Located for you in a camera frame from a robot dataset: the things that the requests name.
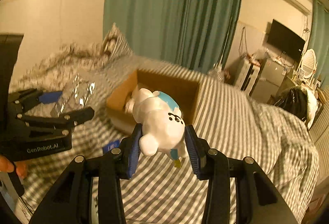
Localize silver foil package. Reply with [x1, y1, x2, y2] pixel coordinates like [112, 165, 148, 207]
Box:
[50, 73, 96, 117]

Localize white bear figurine blue cap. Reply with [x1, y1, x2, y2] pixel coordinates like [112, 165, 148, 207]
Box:
[132, 88, 188, 168]

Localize person's left hand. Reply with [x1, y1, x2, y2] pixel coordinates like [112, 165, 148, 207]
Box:
[0, 156, 28, 179]

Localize floral patterned duvet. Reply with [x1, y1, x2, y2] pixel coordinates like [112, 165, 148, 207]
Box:
[9, 43, 110, 93]

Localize small blue packet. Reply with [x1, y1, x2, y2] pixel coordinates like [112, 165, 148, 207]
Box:
[103, 139, 120, 154]

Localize checked pillow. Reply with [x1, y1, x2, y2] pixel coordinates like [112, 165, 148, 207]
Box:
[103, 23, 133, 62]

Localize white louvred wardrobe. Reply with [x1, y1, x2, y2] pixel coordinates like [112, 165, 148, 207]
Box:
[309, 86, 328, 185]

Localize grey checked bed cover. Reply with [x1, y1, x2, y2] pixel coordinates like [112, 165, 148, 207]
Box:
[23, 55, 319, 223]

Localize dark clothes on chair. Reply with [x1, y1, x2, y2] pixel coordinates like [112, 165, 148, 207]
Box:
[271, 86, 324, 130]

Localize brown cardboard box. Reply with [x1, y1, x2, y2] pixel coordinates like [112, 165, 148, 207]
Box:
[107, 70, 200, 135]

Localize white suitcase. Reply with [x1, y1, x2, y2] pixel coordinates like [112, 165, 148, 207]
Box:
[233, 58, 260, 95]

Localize grey mini fridge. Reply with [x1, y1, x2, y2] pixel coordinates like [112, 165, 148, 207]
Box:
[250, 58, 290, 104]

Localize large clear water bottle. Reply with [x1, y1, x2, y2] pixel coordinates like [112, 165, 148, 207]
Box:
[207, 63, 225, 82]

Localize white oval vanity mirror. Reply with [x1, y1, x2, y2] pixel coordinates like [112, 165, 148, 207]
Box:
[298, 49, 317, 82]

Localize green curtain left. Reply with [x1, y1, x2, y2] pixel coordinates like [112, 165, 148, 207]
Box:
[103, 0, 242, 73]

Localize green curtain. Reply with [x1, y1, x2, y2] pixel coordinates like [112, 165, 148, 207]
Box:
[103, 0, 242, 73]
[308, 0, 329, 86]

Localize green curtain right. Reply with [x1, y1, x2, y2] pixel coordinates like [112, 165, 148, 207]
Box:
[308, 0, 329, 86]

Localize black wall television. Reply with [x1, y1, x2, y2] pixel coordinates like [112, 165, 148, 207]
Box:
[267, 19, 305, 62]

